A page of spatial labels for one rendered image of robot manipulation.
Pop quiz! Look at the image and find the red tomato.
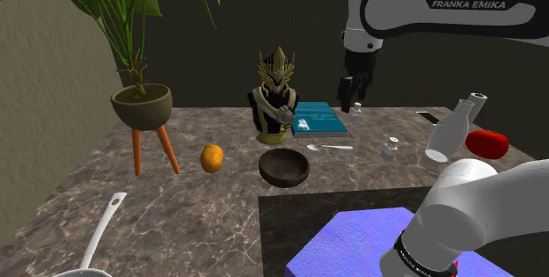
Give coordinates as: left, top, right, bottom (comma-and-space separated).
465, 129, 510, 161

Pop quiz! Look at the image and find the white vase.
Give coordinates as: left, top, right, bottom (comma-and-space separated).
423, 98, 475, 164

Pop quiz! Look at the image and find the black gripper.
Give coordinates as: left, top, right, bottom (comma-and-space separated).
336, 48, 379, 113

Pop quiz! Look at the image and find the gold and black figure bust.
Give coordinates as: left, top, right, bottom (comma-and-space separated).
246, 46, 300, 146

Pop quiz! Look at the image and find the potted plant on orange legs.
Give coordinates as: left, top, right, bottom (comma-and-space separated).
0, 0, 223, 178

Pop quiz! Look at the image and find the grey bottle with dark opening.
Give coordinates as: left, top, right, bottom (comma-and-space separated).
466, 91, 489, 124

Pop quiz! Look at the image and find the teal book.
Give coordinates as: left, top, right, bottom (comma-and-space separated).
290, 100, 349, 139

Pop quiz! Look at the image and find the dark brown bowl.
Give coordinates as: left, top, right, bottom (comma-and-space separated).
258, 148, 311, 189

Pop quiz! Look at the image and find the orange fruit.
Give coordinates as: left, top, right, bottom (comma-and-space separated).
199, 143, 225, 175

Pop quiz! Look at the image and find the black phone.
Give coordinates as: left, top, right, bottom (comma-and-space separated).
415, 110, 441, 127

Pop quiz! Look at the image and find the silver spoon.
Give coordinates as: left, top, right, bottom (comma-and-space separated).
306, 142, 355, 152

